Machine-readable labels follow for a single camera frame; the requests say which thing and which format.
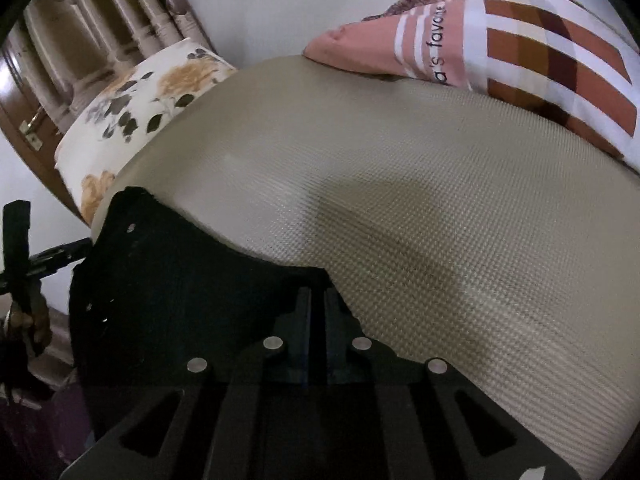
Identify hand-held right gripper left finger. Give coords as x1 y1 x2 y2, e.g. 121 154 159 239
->
59 287 314 480

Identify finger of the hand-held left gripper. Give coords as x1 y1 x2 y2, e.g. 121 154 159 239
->
29 256 77 281
31 237 92 267

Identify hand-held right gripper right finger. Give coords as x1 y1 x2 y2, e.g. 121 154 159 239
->
324 289 584 480

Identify black pants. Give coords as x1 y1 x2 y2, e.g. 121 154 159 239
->
67 186 401 443

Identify person's left hand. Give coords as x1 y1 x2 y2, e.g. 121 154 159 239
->
6 304 52 357

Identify brown wooden door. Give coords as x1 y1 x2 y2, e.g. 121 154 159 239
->
0 45 96 226

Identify beige textured bed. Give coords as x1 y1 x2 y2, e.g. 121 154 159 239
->
90 55 640 476

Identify floral print pillow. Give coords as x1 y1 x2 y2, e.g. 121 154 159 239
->
54 37 239 226

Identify pink checked pillow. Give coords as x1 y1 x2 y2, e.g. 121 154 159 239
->
303 0 640 176

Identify brass door handle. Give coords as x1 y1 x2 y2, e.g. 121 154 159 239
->
19 107 49 134

